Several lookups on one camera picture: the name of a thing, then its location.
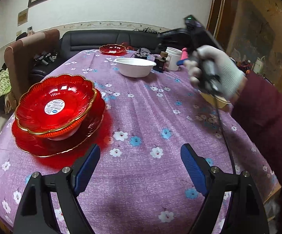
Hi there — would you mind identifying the purple floral tablecloth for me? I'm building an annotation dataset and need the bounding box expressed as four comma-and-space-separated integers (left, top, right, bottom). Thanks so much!
0, 48, 282, 234

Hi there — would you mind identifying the black leather sofa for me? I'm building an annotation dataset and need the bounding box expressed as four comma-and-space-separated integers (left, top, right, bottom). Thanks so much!
29, 30, 167, 83

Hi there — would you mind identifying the small red glass dish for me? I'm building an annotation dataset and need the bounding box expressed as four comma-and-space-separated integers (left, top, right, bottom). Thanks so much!
99, 44, 127, 56

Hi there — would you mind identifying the brown armchair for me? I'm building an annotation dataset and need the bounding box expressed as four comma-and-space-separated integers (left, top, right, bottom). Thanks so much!
4, 29, 60, 101

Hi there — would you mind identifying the white paper bowl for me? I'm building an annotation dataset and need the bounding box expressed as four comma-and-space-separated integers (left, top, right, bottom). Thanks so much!
114, 57, 156, 78

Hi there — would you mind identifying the white gloved right hand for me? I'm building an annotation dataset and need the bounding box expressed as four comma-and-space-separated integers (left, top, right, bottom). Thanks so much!
184, 45, 247, 104

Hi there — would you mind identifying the dark jar with cork lid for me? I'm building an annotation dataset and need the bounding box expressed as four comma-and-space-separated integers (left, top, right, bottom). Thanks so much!
153, 51, 168, 73

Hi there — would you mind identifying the large red glass plate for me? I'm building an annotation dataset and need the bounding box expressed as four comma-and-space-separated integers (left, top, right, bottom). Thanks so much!
11, 91, 106, 158

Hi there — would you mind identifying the dark red sleeved forearm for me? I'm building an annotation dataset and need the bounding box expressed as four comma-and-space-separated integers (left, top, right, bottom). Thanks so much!
231, 73, 282, 191

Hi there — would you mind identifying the pink thermos with knit sleeve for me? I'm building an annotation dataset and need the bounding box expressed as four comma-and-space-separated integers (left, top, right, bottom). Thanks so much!
180, 48, 188, 65

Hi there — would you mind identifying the cream plastic bowl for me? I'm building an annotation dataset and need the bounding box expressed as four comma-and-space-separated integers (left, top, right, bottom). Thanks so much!
199, 91, 231, 112

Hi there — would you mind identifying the red glass bowl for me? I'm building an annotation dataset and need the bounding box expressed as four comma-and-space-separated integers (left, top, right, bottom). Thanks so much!
15, 74, 97, 135

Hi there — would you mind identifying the green floral blanket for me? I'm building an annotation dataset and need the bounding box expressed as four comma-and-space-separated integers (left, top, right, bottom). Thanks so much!
0, 69, 17, 113

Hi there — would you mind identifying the white plastic jar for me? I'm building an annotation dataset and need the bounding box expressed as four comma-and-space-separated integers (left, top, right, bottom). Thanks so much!
166, 47, 182, 71

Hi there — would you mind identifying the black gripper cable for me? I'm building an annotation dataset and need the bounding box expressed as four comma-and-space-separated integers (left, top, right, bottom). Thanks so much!
207, 82, 237, 175

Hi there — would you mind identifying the small black jar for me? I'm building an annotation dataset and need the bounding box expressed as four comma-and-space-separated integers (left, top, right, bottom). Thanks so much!
134, 51, 149, 60

